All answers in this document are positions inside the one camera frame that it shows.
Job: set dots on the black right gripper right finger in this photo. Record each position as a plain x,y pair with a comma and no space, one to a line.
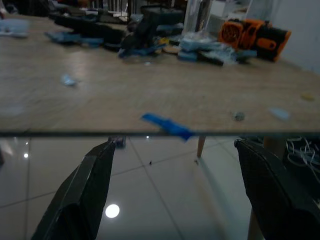
270,200

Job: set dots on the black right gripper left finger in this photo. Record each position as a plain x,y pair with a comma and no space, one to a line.
82,195

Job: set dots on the slim wooden table leg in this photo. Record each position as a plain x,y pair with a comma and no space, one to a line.
200,147

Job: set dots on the flat pale blue scrap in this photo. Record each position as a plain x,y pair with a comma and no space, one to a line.
278,113

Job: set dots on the grey crumpled scrap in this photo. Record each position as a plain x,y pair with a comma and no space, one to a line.
238,116

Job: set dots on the small yellow scrap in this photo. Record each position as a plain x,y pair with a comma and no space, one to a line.
307,97

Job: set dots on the blue tape strip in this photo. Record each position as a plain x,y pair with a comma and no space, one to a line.
172,126

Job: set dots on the crumpled light blue scrap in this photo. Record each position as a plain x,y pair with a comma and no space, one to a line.
67,80

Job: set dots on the light wooden table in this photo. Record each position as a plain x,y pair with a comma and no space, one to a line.
150,87

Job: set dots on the flat blue packets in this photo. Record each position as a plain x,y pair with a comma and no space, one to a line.
67,38

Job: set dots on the long black case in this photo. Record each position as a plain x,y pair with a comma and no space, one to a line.
92,28

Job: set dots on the blue packets in clear wrap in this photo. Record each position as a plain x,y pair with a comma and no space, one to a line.
200,47

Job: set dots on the orange and black blower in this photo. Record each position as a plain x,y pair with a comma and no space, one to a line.
252,32

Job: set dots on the black upright device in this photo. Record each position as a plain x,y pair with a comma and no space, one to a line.
145,32

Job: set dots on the white plastic packet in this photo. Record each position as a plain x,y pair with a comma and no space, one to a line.
13,27

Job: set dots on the clear plastic stand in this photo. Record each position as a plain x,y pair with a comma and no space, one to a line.
197,15

